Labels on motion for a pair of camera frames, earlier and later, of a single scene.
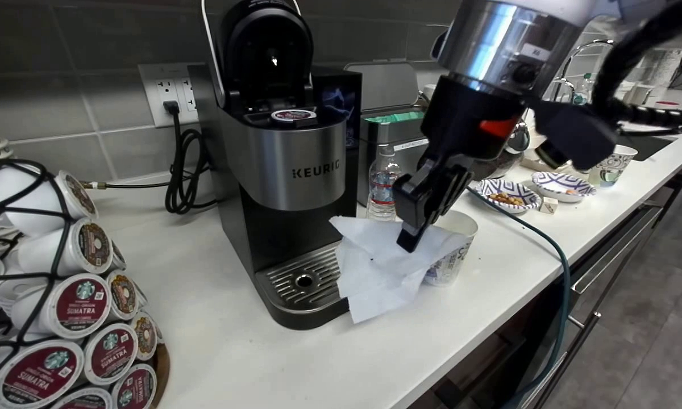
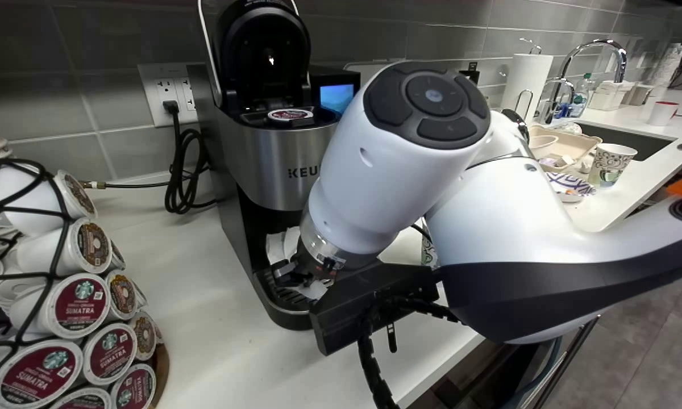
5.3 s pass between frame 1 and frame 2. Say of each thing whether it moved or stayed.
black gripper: moved
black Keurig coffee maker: stayed
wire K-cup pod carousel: stayed
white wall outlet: stayed
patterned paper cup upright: stayed
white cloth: moved
